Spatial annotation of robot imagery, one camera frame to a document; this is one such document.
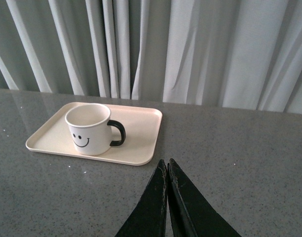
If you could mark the grey pleated curtain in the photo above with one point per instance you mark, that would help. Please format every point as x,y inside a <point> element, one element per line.
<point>244,54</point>

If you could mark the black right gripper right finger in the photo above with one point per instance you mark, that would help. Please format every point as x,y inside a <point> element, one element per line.
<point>191,214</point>

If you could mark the pink rectangular plastic tray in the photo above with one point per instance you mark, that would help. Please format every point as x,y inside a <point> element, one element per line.
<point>141,124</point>

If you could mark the white smiley mug black handle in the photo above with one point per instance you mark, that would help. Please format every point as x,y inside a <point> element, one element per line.
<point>92,129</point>

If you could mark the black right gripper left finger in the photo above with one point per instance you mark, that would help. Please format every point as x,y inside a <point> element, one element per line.
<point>148,219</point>

